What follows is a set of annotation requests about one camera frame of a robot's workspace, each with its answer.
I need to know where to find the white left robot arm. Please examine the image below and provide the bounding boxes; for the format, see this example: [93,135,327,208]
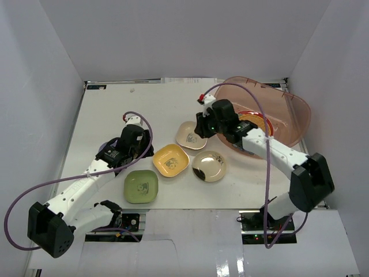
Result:
[27,114,153,258]

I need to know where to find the cream round plate black mark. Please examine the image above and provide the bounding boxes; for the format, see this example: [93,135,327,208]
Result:
[191,151,227,182]

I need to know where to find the black label sticker right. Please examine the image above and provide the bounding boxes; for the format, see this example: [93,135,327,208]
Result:
[264,83,281,88]

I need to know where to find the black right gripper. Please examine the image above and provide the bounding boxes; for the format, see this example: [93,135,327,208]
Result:
[194,108,227,140]

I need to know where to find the white paper sheets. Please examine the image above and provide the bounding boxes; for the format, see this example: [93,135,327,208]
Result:
[160,77,224,84]

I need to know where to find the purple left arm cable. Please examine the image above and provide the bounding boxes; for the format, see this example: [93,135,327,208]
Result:
[4,111,153,249]

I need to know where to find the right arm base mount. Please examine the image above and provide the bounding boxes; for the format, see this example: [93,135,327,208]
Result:
[236,210,295,243]

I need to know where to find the cream square panda plate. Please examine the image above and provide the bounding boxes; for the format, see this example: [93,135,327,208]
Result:
[175,121,208,150]

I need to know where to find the pink translucent plastic bin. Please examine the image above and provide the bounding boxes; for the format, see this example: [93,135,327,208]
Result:
[214,76,311,147]

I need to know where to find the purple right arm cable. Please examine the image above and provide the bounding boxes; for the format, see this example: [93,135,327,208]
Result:
[198,83,308,249]

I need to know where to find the orange woven round plate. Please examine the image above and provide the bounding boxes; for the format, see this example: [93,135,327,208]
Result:
[239,113,265,131]

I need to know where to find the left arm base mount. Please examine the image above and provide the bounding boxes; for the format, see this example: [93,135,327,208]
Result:
[86,200,140,242]

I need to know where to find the black label sticker left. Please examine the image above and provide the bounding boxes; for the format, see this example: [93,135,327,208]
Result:
[86,85,107,90]

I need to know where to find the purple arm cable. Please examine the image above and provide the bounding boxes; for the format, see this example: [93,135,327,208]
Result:
[198,83,308,249]
[4,111,153,249]

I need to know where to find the yellow square panda plate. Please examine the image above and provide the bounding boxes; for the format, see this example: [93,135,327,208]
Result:
[152,144,190,178]

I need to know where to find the red plate with blue flower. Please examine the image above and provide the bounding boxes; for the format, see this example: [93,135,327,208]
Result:
[238,110,274,136]

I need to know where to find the purple square panda plate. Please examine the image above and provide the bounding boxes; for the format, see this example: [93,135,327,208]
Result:
[97,137,118,153]

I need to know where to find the black label sticker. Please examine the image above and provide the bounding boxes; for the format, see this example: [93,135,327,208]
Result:
[264,83,281,88]
[86,85,107,90]

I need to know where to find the green square panda plate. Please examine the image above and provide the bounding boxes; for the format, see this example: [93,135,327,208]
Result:
[123,170,159,204]

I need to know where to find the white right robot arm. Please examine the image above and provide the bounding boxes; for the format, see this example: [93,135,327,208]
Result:
[195,94,335,230]

